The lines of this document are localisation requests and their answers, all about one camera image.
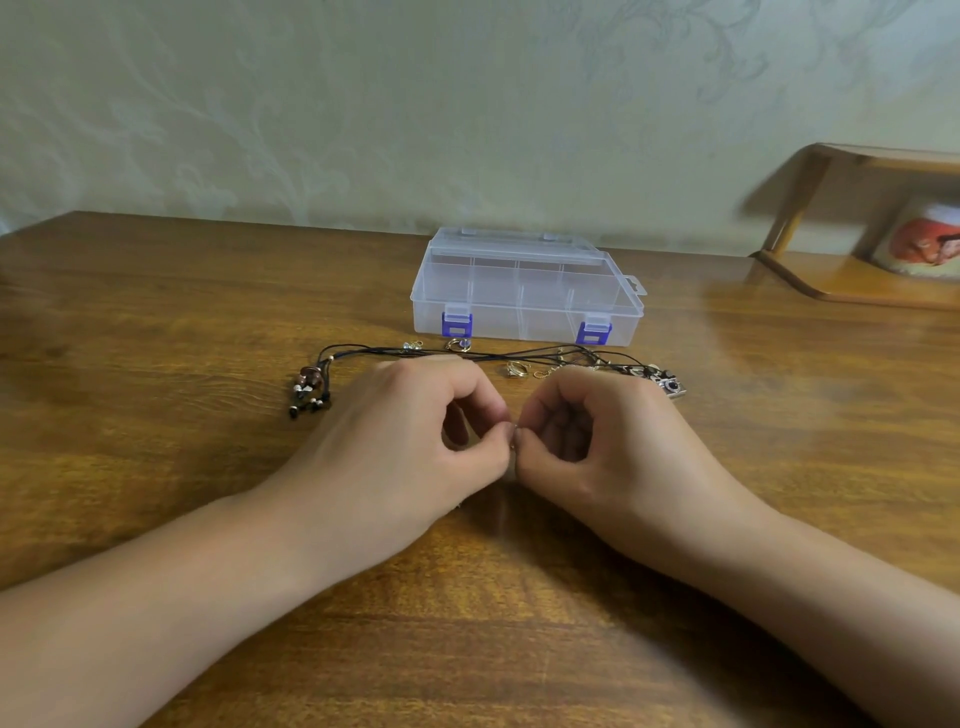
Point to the person's right hand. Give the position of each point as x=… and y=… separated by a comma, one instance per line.
x=638, y=473

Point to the person's left hand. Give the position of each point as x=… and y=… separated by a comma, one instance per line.
x=383, y=465

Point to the clear plastic organizer box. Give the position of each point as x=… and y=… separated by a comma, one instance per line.
x=528, y=288

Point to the person's right forearm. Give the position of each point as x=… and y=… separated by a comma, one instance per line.
x=855, y=638

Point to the person's left forearm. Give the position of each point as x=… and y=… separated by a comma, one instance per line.
x=128, y=638

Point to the wooden shelf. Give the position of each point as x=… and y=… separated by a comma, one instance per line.
x=858, y=278

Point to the white printed mug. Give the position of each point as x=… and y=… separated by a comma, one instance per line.
x=920, y=240

